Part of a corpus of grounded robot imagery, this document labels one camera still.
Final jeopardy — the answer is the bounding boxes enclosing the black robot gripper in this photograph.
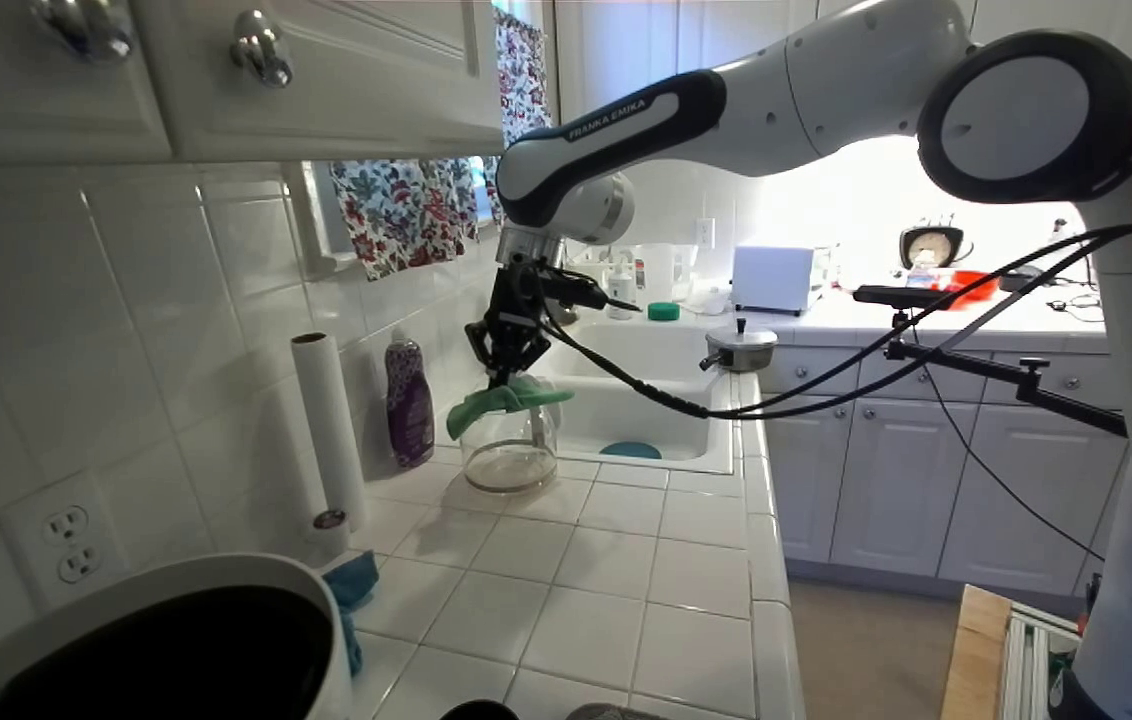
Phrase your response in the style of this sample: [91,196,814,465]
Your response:
[463,259,618,389]

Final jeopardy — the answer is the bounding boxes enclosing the purple dish soap bottle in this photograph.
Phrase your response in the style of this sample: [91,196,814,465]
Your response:
[384,333,437,469]

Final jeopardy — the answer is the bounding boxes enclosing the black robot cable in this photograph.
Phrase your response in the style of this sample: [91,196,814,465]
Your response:
[542,214,1132,425]

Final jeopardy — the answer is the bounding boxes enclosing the blue towel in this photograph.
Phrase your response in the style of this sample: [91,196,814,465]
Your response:
[327,552,381,672]

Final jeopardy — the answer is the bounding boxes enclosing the black camera stand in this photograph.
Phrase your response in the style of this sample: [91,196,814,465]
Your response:
[886,338,1129,440]

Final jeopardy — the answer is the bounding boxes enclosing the white paper towel roll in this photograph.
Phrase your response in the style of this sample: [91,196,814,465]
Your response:
[293,333,368,533]

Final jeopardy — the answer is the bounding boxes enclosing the white box on counter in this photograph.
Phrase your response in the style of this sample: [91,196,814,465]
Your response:
[731,247,814,316]

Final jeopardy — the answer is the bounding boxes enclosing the white upper cabinet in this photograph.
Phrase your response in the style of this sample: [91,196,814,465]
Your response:
[0,0,499,164]

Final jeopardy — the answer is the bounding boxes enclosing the floral window curtain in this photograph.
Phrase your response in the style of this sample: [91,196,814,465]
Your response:
[331,12,553,279]

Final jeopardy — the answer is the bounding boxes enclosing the white lower cabinets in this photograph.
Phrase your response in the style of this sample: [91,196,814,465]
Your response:
[764,357,1123,595]

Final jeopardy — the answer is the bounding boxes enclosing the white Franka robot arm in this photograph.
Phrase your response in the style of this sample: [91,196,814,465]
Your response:
[469,0,1132,720]

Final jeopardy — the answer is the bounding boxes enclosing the metal pot with lid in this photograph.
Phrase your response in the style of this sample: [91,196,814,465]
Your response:
[701,318,775,374]

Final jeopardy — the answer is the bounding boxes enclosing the green towel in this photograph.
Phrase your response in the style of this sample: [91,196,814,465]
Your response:
[443,374,569,440]

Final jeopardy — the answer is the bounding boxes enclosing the white wall outlet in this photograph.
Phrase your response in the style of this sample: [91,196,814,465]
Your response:
[0,471,123,613]

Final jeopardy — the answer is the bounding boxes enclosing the white coffee maker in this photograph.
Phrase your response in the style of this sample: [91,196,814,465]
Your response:
[0,552,354,720]

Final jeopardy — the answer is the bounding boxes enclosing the white farmhouse sink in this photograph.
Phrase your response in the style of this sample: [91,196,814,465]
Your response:
[538,318,731,477]

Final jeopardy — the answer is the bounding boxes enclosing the glass coffee carafe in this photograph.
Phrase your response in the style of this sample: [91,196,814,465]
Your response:
[462,409,560,491]

